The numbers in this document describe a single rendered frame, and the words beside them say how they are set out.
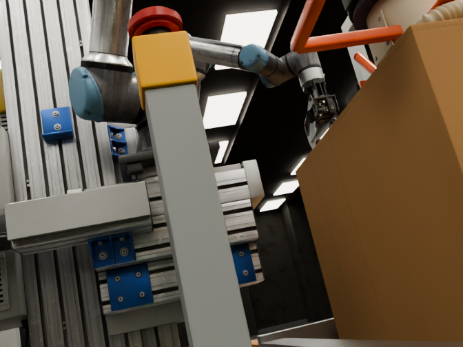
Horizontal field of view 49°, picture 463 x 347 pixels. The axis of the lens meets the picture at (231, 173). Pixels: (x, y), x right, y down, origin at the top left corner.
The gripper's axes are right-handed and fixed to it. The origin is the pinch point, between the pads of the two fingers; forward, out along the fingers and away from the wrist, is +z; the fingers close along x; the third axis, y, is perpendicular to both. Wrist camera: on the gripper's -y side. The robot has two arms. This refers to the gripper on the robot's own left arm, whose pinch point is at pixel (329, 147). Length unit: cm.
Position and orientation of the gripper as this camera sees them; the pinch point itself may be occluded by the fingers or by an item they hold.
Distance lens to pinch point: 157.0
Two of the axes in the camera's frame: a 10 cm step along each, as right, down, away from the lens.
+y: 1.0, -3.0, -9.5
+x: 9.7, -1.8, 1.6
